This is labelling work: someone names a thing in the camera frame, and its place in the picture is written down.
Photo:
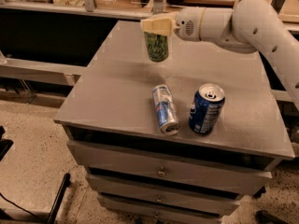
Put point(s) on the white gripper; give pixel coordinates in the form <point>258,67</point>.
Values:
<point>189,23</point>

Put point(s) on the top grey drawer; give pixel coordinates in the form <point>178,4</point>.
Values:
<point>204,174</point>

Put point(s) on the silver blue slim can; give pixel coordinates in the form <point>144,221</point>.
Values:
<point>167,115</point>

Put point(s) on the middle grey drawer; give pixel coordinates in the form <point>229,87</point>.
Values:
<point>141,191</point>

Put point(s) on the grey drawer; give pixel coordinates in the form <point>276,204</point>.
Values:
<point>155,211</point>
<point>141,191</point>
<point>204,174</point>

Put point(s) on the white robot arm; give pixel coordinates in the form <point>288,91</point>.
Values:
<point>253,25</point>

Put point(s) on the black object left edge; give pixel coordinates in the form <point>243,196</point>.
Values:
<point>5,144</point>

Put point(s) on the bottom grey drawer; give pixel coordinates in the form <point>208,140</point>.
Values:
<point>155,211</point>

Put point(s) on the green soda can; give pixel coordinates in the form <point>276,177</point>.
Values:
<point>157,47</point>

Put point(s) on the blue Pepsi can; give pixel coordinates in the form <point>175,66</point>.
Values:
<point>206,107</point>

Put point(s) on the grey metal rail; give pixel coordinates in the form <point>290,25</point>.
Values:
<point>53,73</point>

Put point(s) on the black pole on floor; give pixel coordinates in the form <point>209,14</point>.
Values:
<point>58,199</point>

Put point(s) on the grey drawer cabinet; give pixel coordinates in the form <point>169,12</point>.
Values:
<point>184,139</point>

